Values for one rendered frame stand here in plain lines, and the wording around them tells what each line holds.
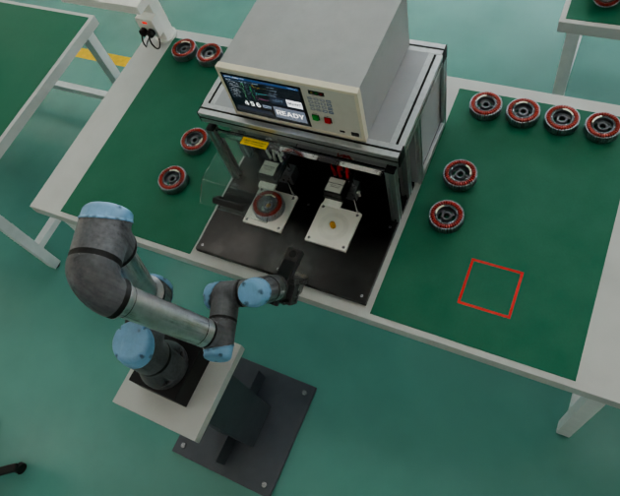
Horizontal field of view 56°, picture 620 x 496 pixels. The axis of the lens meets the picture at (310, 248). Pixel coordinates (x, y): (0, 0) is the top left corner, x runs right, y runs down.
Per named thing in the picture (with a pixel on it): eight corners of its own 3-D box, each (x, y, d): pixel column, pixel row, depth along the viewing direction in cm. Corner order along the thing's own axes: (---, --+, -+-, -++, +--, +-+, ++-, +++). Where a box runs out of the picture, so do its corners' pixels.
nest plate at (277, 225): (280, 233, 199) (279, 231, 198) (243, 222, 205) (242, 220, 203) (298, 198, 205) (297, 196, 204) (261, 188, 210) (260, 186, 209)
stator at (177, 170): (182, 197, 218) (178, 191, 214) (156, 193, 221) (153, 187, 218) (193, 172, 222) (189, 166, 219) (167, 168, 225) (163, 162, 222)
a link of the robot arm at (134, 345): (127, 375, 168) (103, 362, 156) (137, 331, 174) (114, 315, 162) (165, 376, 165) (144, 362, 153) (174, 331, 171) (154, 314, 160)
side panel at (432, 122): (421, 184, 200) (418, 124, 172) (412, 182, 201) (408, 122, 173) (446, 121, 210) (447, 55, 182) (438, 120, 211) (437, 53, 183)
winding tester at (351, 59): (366, 143, 167) (356, 93, 149) (236, 113, 182) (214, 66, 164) (410, 44, 181) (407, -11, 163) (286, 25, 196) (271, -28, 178)
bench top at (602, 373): (627, 411, 160) (633, 407, 155) (36, 212, 235) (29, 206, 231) (686, 127, 196) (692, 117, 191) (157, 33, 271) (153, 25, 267)
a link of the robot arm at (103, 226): (130, 334, 172) (56, 250, 123) (140, 287, 179) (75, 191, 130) (170, 337, 171) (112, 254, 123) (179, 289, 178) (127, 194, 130)
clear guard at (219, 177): (267, 223, 174) (261, 214, 169) (200, 204, 182) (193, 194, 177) (309, 138, 186) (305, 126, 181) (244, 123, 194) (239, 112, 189)
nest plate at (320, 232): (345, 253, 191) (345, 251, 190) (304, 240, 196) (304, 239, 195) (362, 215, 196) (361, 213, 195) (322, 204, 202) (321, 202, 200)
